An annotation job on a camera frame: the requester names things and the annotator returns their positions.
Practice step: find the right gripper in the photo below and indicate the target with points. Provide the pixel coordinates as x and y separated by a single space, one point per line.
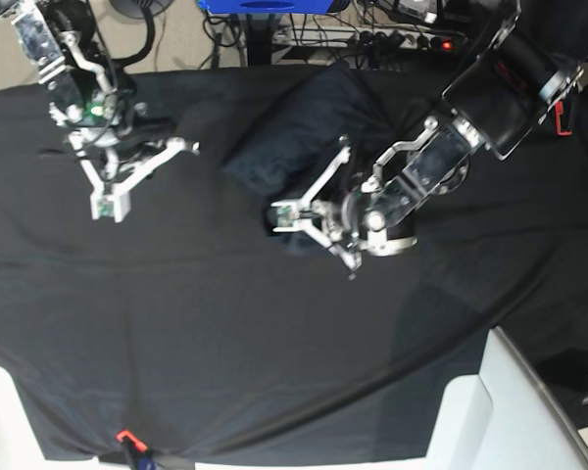
134 150

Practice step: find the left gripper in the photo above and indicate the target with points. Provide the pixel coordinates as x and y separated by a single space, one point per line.
342 228

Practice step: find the dark grey long-sleeve T-shirt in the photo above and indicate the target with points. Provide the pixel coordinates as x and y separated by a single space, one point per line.
300 133

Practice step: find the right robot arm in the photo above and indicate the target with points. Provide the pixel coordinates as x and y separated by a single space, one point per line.
94 99

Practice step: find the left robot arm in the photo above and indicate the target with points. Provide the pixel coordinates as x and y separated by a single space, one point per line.
510 88

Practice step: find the black table cloth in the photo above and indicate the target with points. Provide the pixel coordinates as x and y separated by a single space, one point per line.
189 326

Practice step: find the white power strip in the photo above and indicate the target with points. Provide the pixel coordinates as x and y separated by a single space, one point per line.
409 40

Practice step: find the orange black clamp right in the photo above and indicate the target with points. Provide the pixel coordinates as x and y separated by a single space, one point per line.
565 114

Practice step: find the orange blue clamp bottom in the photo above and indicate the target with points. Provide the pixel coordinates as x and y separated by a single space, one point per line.
138 456

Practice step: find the black stand post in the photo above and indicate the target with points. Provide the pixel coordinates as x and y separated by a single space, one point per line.
259 30

